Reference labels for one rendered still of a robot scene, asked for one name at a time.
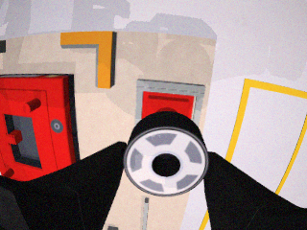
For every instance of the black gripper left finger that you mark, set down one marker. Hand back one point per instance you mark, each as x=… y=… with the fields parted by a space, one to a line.
x=77 y=197

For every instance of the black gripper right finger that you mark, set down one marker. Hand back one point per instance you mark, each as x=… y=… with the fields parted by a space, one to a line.
x=235 y=201

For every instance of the black and white toy wheel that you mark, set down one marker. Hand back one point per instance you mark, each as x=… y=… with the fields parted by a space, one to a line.
x=172 y=133

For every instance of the yellow rectangular outline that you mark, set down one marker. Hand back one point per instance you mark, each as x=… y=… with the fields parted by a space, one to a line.
x=238 y=122

